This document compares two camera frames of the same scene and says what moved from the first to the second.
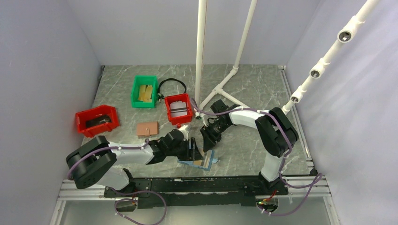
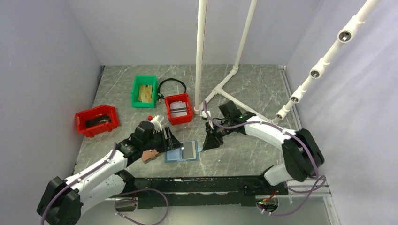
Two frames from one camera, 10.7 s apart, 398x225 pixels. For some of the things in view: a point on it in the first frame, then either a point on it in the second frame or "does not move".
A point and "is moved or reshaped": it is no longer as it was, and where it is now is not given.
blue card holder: x=206 y=164 is moved or reshaped
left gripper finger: x=195 y=153 -> x=173 y=142
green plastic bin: x=144 y=80 does not move
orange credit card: x=207 y=160 -> x=145 y=93
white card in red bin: x=178 y=108 does not move
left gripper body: x=181 y=152 -> x=160 y=143
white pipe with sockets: x=345 y=35 does not move
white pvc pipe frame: x=202 y=32 does not move
